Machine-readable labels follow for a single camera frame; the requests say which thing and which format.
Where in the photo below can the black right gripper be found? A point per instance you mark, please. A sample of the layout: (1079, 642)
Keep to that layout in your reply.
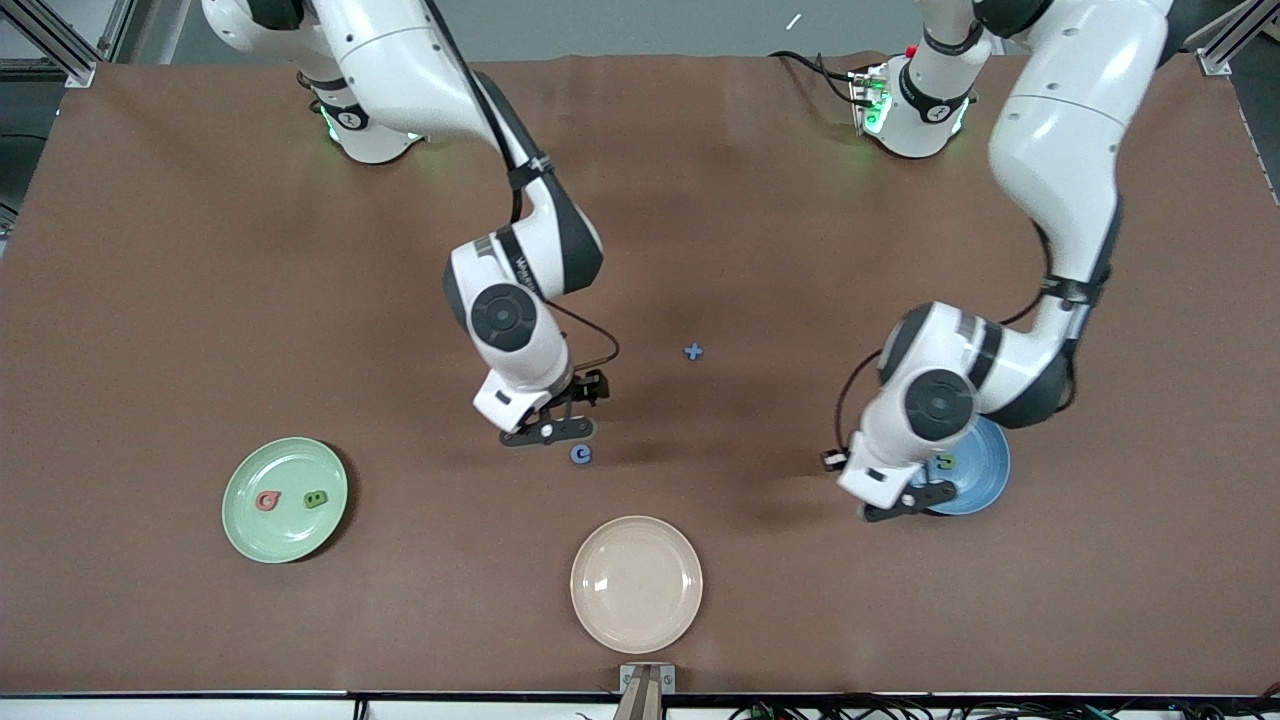
(581, 388)

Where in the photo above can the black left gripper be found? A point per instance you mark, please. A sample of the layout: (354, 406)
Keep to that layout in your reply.
(833, 460)

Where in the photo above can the pink letter Q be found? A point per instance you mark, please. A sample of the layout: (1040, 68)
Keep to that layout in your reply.
(262, 503)

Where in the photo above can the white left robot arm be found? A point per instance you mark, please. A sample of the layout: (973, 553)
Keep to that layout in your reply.
(1060, 130)

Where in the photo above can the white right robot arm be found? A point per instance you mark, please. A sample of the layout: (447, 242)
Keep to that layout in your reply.
(400, 60)

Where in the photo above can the blue plate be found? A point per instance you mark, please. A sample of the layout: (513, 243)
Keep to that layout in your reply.
(985, 475)

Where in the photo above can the beige plate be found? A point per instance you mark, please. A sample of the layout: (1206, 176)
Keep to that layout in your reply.
(636, 585)

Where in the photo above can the brown table mat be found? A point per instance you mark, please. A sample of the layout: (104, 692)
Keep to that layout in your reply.
(640, 200)

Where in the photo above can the light green plate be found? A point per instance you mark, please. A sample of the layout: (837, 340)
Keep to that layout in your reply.
(255, 535)

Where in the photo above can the metal connector box green light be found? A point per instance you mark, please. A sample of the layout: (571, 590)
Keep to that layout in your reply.
(865, 95)

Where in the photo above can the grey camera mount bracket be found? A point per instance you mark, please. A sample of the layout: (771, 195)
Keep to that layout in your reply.
(647, 690)

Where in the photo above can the white table edge rail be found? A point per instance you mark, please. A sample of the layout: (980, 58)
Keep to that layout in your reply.
(200, 708)

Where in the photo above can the aluminium frame profile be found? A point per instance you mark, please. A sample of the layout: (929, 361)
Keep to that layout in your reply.
(75, 68)
(1215, 55)

